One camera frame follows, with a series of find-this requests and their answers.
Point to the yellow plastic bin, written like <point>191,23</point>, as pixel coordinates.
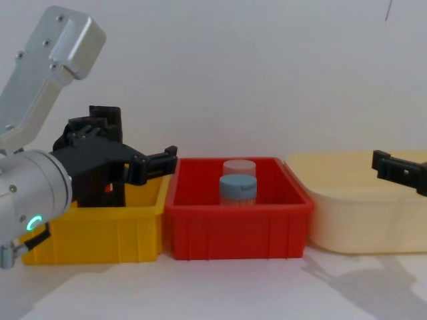
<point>110,233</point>

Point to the cream plastic tub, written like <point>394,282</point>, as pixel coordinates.
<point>360,220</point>

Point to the clear jar blue lid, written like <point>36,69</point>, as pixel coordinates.
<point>237,188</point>

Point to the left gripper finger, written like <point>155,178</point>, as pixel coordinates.
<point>85,125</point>
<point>161,161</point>

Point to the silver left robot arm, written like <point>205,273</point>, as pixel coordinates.
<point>33,186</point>

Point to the red plastic bin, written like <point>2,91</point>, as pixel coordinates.
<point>233,230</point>

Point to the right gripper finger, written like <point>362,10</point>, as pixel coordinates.
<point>397,170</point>

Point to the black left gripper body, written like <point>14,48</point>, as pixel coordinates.
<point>100,151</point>

